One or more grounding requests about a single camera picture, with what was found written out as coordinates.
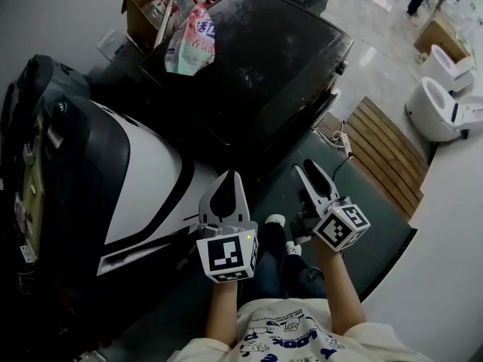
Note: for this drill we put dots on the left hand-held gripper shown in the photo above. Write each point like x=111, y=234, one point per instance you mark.
x=224, y=255

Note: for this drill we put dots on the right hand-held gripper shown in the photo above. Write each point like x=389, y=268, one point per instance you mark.
x=339, y=228

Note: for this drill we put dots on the person's right forearm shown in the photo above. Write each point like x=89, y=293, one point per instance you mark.
x=339, y=289

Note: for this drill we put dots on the person's left forearm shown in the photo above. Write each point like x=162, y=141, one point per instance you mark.
x=222, y=315

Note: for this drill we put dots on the cardboard box with items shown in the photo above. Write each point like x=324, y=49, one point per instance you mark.
x=139, y=13

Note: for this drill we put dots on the white power strip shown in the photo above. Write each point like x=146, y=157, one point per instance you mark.
x=346, y=143

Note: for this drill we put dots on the white left shoe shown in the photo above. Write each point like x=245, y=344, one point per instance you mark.
x=275, y=219

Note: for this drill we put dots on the white shoe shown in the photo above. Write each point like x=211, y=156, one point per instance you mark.
x=275, y=219
x=293, y=248

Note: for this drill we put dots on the white right shoe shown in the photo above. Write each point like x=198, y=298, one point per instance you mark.
x=293, y=248

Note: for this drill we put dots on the blue jeans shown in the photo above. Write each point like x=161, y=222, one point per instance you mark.
x=271, y=270

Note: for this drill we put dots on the wooden slat platform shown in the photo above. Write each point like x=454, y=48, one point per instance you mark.
x=385, y=153

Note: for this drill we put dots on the dark green floor mat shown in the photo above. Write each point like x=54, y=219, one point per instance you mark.
x=377, y=232

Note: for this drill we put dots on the white black appliance shell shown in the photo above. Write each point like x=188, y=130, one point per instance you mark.
x=151, y=172

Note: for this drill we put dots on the black washing machine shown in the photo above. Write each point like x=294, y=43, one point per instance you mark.
x=264, y=70

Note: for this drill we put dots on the white toilet with raised lid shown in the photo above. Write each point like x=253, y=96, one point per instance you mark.
x=441, y=66
x=430, y=108

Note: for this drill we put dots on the cream printed t-shirt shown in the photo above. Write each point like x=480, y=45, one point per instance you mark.
x=290, y=334

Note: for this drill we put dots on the pink green refill pouch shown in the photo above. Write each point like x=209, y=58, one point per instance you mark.
x=188, y=47

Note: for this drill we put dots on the cardboard box beside toilets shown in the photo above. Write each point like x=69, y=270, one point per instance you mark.
x=441, y=38

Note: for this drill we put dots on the sheet of paper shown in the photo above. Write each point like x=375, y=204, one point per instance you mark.
x=384, y=1

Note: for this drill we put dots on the grey plastic case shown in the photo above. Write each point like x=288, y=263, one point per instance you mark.
x=111, y=43

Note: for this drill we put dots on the black bag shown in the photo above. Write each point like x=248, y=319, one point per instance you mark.
x=49, y=77

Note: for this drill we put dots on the olive green metal frame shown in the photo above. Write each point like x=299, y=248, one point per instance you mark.
x=34, y=187

